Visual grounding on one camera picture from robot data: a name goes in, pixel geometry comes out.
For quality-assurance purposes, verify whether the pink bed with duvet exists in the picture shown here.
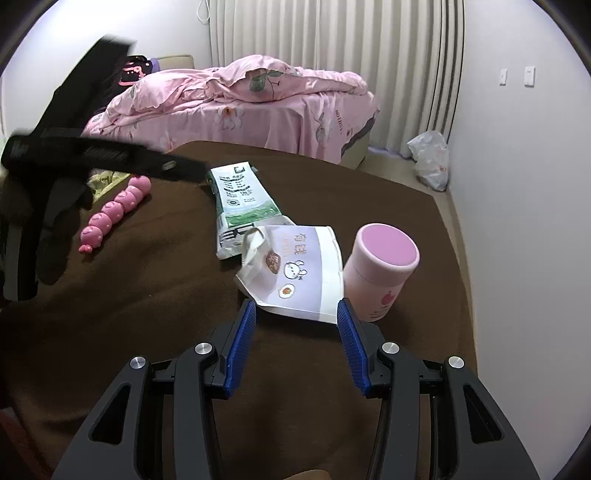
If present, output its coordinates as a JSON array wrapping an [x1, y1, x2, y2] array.
[[83, 54, 379, 164]]

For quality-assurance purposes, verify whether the beige headboard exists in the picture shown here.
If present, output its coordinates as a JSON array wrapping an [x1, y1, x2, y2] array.
[[157, 55, 194, 70]]

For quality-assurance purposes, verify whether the black pink Kitty blanket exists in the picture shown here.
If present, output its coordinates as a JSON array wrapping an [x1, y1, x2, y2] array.
[[117, 55, 160, 87]]

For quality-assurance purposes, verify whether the pink cylindrical cup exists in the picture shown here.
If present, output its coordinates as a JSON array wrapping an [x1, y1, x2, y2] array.
[[344, 223, 420, 322]]

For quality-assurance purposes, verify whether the white wall socket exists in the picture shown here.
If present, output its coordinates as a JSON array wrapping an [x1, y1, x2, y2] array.
[[524, 66, 536, 88]]

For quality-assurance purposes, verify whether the white plastic bag on floor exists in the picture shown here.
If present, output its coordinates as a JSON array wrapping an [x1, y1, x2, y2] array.
[[407, 130, 450, 192]]

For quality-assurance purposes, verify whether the white striped curtain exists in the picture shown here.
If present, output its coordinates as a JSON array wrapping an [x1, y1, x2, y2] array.
[[206, 0, 466, 156]]

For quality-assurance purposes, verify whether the white lilac bunny bag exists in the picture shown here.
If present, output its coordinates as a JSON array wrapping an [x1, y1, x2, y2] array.
[[235, 225, 344, 325]]

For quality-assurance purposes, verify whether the green white milk bag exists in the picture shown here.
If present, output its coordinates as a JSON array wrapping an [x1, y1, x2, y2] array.
[[206, 162, 294, 260]]

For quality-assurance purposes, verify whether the yellow plastic trash bag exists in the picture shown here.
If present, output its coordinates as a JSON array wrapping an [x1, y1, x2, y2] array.
[[88, 170, 129, 200]]

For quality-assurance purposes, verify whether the white wall switch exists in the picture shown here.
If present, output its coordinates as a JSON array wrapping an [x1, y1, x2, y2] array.
[[499, 68, 508, 86]]

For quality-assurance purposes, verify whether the pink caterpillar toy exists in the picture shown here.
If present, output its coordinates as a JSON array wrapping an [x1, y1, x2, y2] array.
[[78, 176, 151, 254]]

